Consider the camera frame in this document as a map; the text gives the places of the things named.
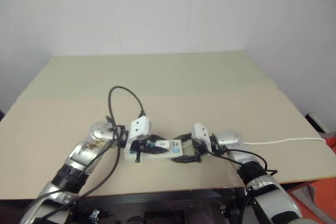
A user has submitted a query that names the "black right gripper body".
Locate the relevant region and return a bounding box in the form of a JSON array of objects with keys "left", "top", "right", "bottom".
[{"left": 192, "top": 139, "right": 208, "bottom": 162}]

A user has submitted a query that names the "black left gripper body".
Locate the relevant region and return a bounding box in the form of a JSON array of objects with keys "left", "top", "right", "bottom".
[{"left": 130, "top": 135, "right": 153, "bottom": 163}]

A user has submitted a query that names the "white power strip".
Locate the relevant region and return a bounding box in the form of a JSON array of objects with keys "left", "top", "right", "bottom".
[{"left": 124, "top": 139, "right": 185, "bottom": 163}]

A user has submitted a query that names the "black and white box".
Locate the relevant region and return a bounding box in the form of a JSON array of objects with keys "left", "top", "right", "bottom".
[{"left": 305, "top": 112, "right": 329, "bottom": 133}]

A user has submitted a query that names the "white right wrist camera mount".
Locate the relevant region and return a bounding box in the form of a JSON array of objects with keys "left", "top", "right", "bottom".
[{"left": 190, "top": 122, "right": 212, "bottom": 154}]

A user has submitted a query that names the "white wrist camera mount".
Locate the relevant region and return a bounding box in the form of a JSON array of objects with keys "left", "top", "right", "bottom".
[
  {"left": 190, "top": 122, "right": 212, "bottom": 154},
  {"left": 124, "top": 115, "right": 152, "bottom": 154}
]

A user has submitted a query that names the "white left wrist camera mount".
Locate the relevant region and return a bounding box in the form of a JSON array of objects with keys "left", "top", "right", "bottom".
[{"left": 124, "top": 115, "right": 152, "bottom": 154}]

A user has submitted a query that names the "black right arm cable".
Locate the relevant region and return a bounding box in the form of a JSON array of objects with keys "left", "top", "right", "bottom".
[{"left": 213, "top": 149, "right": 278, "bottom": 224}]

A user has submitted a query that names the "small metal bracket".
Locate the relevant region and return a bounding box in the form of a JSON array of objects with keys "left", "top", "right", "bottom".
[{"left": 88, "top": 209, "right": 102, "bottom": 221}]

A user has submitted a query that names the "white power strip cord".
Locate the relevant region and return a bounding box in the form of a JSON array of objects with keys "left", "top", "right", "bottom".
[{"left": 242, "top": 137, "right": 327, "bottom": 145}]

